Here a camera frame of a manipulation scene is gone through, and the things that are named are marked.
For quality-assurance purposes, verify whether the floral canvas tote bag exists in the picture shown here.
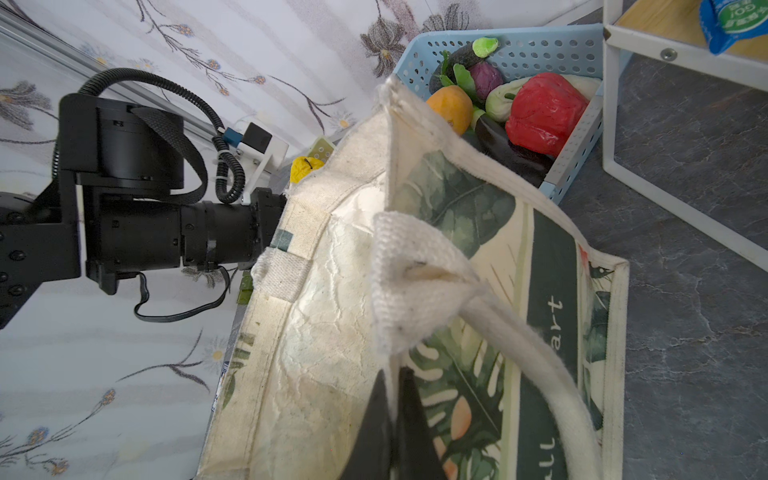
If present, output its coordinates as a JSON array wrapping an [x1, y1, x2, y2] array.
[[197, 78, 630, 479]]

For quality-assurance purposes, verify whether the orange toy tangerine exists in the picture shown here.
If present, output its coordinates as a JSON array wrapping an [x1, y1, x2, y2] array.
[[426, 85, 474, 136]]

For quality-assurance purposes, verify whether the blue plastic vegetable basket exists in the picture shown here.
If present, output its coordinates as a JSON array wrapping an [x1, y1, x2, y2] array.
[[395, 24, 603, 203]]

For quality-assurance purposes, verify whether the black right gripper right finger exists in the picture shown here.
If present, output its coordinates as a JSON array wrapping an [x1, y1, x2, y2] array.
[[395, 367, 446, 480]]

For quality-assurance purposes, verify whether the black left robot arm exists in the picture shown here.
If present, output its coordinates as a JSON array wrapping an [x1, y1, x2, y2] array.
[[1, 68, 287, 323]]

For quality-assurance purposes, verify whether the white green toy radish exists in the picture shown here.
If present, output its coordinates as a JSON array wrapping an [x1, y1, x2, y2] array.
[[485, 74, 602, 123]]

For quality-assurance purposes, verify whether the red toy bell pepper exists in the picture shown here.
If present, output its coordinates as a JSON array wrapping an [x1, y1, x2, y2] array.
[[505, 73, 589, 157]]

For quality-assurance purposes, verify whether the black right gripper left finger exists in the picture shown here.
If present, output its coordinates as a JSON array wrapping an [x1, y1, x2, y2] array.
[[339, 370, 392, 480]]

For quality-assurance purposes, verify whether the blue M&M candy bag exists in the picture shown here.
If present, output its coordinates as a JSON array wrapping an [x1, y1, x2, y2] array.
[[699, 0, 767, 55]]

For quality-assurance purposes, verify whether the dark toy eggplant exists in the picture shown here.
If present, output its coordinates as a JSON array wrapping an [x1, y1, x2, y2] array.
[[474, 114, 554, 187]]

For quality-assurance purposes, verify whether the yellow toy bell pepper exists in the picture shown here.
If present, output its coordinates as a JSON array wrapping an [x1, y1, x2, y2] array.
[[289, 156, 325, 184]]

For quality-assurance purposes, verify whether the white wire wooden shelf rack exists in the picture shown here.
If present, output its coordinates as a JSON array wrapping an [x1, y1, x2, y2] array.
[[601, 0, 768, 273]]

